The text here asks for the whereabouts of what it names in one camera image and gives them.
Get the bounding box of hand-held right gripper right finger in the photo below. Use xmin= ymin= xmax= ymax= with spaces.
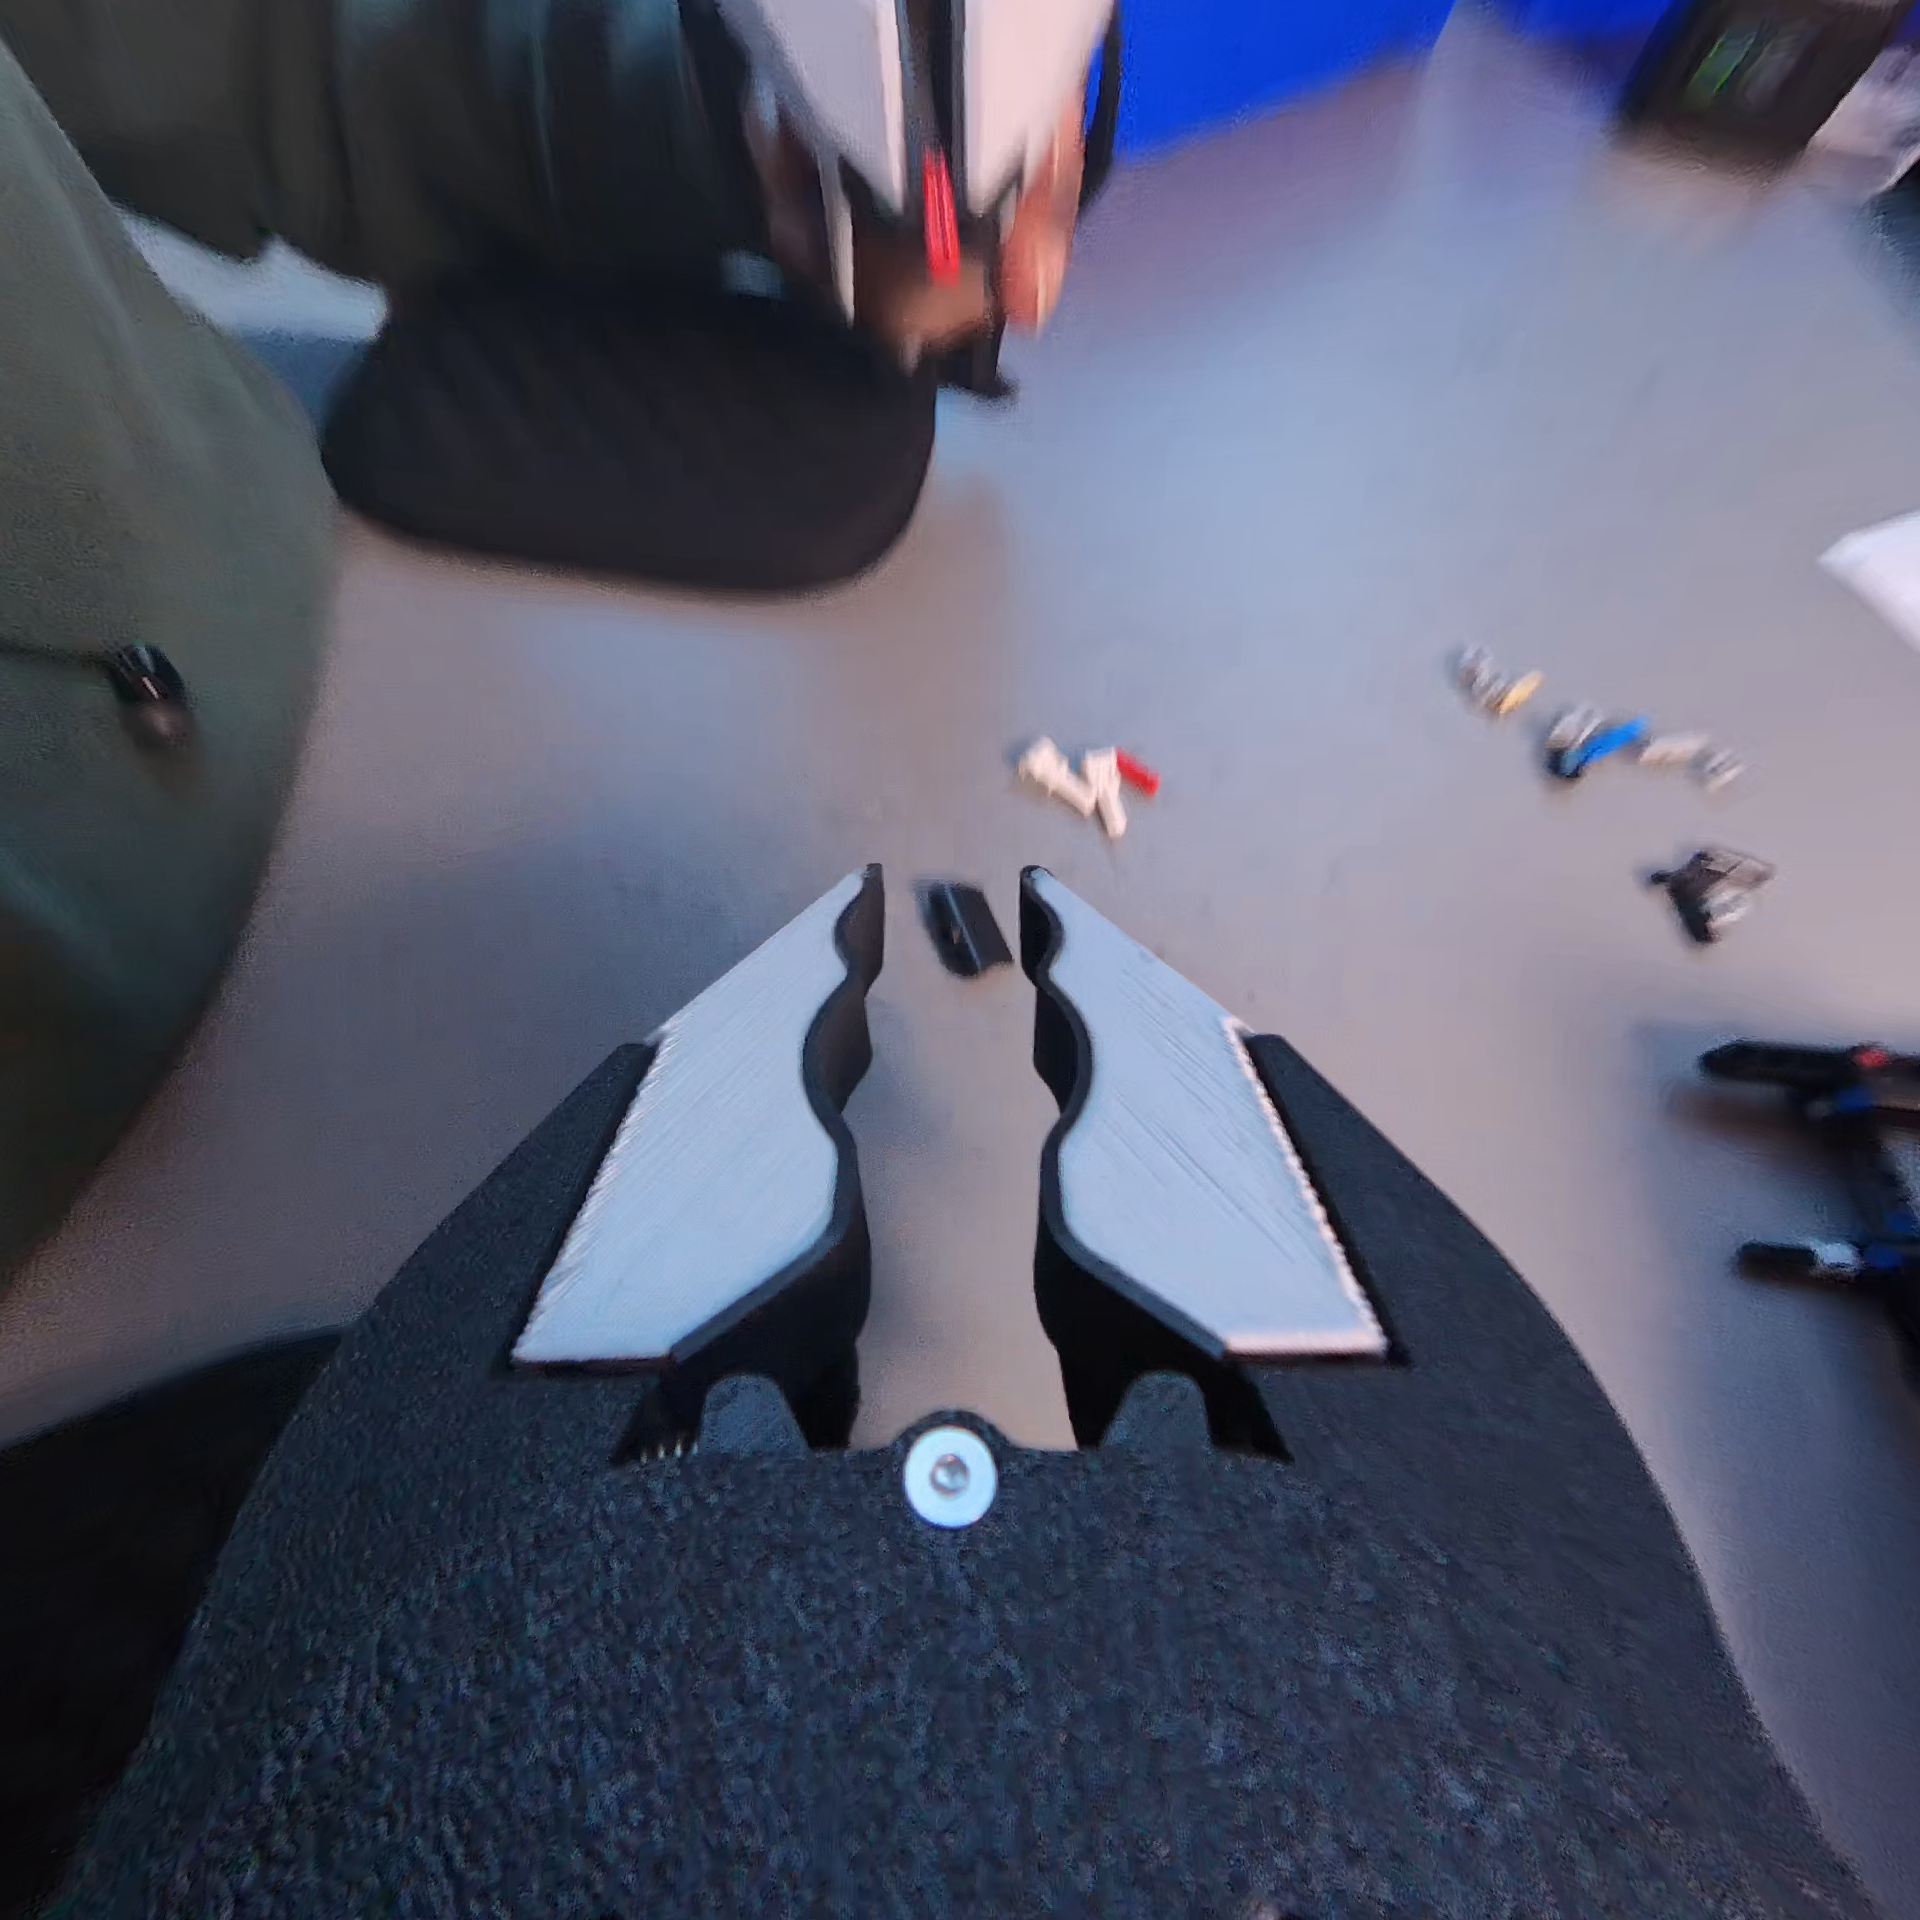
xmin=1017 ymin=863 xmax=1391 ymax=1451

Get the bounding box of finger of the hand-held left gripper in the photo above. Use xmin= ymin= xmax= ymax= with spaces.
xmin=958 ymin=0 xmax=1122 ymax=214
xmin=721 ymin=0 xmax=918 ymax=214

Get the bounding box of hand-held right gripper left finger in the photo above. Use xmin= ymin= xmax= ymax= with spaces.
xmin=510 ymin=863 xmax=890 ymax=1451

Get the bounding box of black lego connector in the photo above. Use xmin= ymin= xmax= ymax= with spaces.
xmin=918 ymin=882 xmax=1014 ymax=980

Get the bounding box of cluster of small lego pieces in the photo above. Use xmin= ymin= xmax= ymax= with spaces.
xmin=1446 ymin=644 xmax=1781 ymax=948

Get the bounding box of white lego monster truck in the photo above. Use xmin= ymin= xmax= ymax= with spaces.
xmin=1696 ymin=1034 xmax=1920 ymax=1293

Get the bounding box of person's left hand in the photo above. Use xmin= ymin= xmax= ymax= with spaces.
xmin=998 ymin=133 xmax=1090 ymax=339

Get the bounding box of blue plastic bin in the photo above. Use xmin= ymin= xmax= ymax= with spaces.
xmin=1102 ymin=0 xmax=1458 ymax=159

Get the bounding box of black box green mark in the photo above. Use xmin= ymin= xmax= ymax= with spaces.
xmin=1628 ymin=0 xmax=1876 ymax=159

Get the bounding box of person's green sweatshirt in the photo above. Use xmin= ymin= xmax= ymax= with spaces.
xmin=0 ymin=43 xmax=339 ymax=1293

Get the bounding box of white sticker sheet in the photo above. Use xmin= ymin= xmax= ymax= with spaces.
xmin=1818 ymin=509 xmax=1920 ymax=654

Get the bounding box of black earbud with cord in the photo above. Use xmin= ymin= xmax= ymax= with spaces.
xmin=0 ymin=639 xmax=198 ymax=752

